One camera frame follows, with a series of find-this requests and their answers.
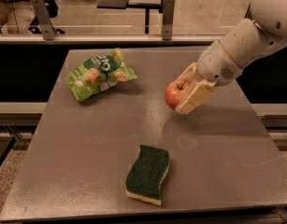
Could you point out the metal guard rail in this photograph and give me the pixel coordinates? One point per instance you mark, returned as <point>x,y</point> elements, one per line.
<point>111,40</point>

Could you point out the left metal rail bracket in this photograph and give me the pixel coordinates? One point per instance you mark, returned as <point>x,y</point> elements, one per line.
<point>43,17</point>

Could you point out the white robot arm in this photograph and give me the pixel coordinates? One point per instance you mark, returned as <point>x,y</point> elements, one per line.
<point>264,32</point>

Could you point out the metal rail bracket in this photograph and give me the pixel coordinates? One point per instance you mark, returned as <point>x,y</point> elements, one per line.
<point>43,17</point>
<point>167,19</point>

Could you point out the seated person in background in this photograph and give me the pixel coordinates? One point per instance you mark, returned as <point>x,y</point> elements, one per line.
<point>17,15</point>

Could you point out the green scouring sponge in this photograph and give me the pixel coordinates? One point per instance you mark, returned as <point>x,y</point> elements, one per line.
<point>145,177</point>

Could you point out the red apple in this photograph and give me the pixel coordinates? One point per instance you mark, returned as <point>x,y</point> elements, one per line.
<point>175,91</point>

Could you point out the middle metal rail bracket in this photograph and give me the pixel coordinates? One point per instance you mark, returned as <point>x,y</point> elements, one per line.
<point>167,19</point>

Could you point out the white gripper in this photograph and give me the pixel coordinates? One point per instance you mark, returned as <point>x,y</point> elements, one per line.
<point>217,64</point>

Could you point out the green snack bag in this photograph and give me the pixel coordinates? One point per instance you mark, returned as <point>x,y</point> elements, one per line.
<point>98,74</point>

